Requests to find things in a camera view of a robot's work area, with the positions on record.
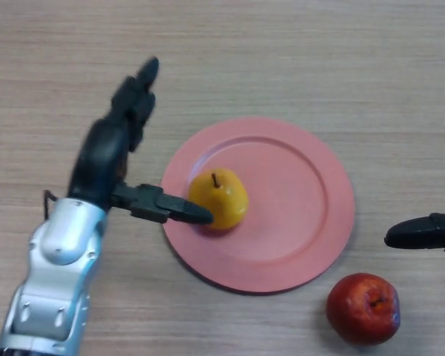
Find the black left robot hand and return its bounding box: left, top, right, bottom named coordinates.
left=67, top=56, right=214, bottom=225

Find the pink round plate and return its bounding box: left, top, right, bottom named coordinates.
left=160, top=116, right=356, bottom=295

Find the red apple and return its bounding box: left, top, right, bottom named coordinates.
left=326, top=273, right=401, bottom=346

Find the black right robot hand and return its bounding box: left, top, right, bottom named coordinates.
left=383, top=57, right=445, bottom=254

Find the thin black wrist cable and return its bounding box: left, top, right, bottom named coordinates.
left=43, top=189, right=61, bottom=220

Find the yellow pear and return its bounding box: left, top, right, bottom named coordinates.
left=188, top=167, right=250, bottom=231

